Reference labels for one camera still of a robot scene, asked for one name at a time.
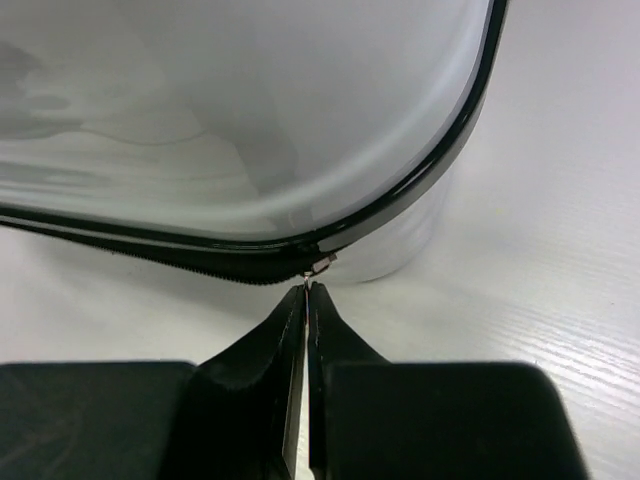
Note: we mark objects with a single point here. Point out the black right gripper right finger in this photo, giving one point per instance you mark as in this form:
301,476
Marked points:
370,418

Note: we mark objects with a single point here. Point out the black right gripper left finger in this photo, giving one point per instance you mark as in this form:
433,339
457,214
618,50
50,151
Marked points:
235,416

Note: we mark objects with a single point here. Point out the space astronaut kids suitcase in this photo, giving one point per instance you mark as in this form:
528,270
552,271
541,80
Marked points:
245,140

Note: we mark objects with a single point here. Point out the silver zipper pull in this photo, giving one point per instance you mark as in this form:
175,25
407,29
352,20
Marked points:
316,269

